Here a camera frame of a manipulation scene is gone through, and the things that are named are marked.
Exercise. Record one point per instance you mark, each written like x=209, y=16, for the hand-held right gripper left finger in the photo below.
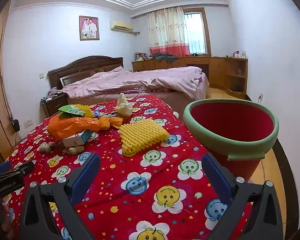
x=86, y=177

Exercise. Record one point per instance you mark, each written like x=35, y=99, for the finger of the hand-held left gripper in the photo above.
x=1, y=168
x=23, y=168

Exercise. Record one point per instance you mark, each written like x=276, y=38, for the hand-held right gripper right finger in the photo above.
x=216, y=177

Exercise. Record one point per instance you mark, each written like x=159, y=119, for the yellow knitted cloth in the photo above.
x=72, y=127

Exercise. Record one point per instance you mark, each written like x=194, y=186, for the red bin with green rim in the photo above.
x=227, y=125

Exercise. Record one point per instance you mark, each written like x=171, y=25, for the green paper carton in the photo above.
x=70, y=110

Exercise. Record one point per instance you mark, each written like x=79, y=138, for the large yellow foam net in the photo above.
x=142, y=135

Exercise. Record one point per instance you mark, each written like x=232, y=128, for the person's left hand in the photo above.
x=7, y=220

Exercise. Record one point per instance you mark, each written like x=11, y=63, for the small white teal box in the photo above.
x=75, y=140

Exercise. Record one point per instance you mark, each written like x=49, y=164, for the red flower-print blanket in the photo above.
x=140, y=160

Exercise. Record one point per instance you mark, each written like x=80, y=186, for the purple plastic bag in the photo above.
x=96, y=113

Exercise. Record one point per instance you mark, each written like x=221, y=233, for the blue plastic scrap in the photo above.
x=112, y=115

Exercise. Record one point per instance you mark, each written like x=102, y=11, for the small yellow foam net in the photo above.
x=86, y=110

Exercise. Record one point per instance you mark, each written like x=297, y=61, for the dark wooden nightstand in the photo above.
x=53, y=105

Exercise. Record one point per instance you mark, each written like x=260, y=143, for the crumpled clothes on nightstand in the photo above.
x=52, y=92

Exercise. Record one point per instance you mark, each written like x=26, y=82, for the crumpled white tissue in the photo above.
x=123, y=105

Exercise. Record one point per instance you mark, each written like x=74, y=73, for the brown bed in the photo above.
x=102, y=97

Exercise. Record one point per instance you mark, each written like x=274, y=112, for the wooden desk cabinet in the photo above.
x=217, y=67

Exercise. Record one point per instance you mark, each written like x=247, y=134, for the pink quilt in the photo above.
x=140, y=80

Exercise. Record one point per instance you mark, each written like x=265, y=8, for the wooden headboard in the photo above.
x=90, y=65

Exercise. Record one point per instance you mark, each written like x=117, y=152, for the dark grey clothes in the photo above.
x=165, y=57

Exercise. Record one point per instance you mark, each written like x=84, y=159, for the row of books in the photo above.
x=140, y=56

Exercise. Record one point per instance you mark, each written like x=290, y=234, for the window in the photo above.
x=197, y=30

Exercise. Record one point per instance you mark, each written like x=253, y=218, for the floral curtain with red hem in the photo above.
x=165, y=30

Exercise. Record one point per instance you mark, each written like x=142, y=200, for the wall light switch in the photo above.
x=42, y=75

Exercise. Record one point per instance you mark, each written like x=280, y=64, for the framed wall photo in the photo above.
x=89, y=28

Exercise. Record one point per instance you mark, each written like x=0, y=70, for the wall air conditioner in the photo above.
x=121, y=26

